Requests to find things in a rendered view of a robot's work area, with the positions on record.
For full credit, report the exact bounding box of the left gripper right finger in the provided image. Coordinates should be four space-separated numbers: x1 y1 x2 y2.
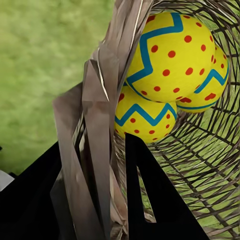
125 133 210 240

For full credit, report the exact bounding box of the easter egg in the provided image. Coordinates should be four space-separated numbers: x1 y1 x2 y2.
176 44 230 114
125 10 217 103
114 82 179 145

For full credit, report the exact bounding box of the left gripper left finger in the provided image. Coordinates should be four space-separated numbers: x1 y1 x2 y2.
0 141 62 240

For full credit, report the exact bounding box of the wicker basket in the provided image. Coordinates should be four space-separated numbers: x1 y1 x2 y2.
49 0 240 240

